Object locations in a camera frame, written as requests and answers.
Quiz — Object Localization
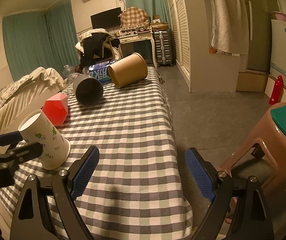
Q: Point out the white louvered wardrobe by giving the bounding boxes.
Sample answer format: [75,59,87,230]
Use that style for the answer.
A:
[167,0,240,92]

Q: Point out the brown plastic stool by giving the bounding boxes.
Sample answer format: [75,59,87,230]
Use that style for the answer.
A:
[218,103,286,201]

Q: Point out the clear water jug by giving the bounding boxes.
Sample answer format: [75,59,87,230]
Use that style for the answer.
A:
[62,64,75,79]

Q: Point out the red thermos bottle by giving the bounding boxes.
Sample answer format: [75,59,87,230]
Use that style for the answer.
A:
[269,75,283,105]

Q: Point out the white paper cup green print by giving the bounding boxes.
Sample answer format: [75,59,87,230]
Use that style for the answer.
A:
[18,109,71,170]

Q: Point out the checkered tablecloth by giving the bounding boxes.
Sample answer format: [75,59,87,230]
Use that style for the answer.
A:
[0,65,194,240]

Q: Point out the grey cylindrical cup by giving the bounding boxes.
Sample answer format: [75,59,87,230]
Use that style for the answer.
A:
[73,74,103,106]

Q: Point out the teal window curtain left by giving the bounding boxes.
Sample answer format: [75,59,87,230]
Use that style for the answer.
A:
[2,0,80,81]

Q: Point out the bed with beige bedding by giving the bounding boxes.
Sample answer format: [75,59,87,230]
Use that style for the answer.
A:
[0,67,64,134]

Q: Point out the red hexagonal cup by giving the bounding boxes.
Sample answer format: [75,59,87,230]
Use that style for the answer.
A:
[42,92,68,126]

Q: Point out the plaid cloth bundle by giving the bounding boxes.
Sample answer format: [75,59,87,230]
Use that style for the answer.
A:
[120,7,150,31]

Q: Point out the blue tissue pack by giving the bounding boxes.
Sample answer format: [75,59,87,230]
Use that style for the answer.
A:
[84,60,116,84]

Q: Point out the chair piled with clothes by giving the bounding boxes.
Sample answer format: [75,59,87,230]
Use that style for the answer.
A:
[75,28,122,73]

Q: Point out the black television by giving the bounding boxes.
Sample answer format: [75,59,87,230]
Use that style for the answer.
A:
[91,7,122,29]

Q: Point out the white desk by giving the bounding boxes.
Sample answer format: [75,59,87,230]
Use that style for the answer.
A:
[118,30,158,68]

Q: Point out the pink basin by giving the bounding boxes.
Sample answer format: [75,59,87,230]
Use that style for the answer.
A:
[272,11,286,22]

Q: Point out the brown kraft paper cup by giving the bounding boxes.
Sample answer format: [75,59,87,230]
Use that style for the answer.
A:
[108,53,148,88]

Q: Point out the white hanging towel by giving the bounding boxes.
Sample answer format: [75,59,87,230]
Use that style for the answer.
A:
[210,0,249,55]

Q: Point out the silver suitcase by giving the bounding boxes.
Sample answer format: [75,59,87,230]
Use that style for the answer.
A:
[153,30,174,66]

